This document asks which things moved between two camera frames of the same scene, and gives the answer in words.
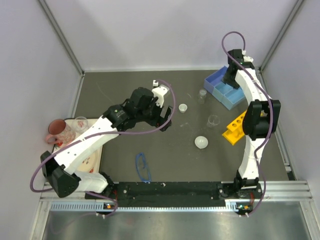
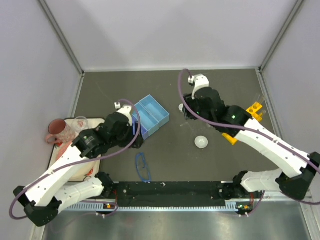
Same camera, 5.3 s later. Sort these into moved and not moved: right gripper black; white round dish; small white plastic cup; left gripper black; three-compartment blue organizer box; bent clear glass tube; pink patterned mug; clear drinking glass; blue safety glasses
Moved: three-compartment blue organizer box; left gripper black; right gripper black
Not moved: small white plastic cup; white round dish; bent clear glass tube; pink patterned mug; blue safety glasses; clear drinking glass
